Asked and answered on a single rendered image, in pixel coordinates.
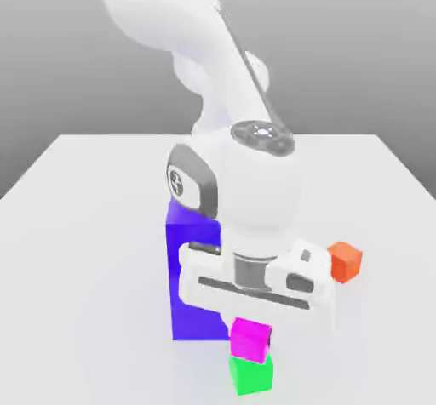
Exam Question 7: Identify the small magenta cube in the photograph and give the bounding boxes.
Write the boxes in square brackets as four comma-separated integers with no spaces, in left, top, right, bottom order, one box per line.
[229,317,273,365]

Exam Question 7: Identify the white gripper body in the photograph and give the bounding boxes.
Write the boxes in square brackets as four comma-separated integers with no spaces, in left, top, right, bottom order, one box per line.
[178,241,336,333]

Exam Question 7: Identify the small orange cube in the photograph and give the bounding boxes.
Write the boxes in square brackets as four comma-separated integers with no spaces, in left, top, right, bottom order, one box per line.
[327,240,364,285]

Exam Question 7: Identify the small green cube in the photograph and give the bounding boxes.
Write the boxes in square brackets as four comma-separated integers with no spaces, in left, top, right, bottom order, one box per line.
[227,353,274,396]

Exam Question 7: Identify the large blue box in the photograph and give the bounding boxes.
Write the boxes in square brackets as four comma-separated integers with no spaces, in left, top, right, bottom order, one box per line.
[165,197,232,342]

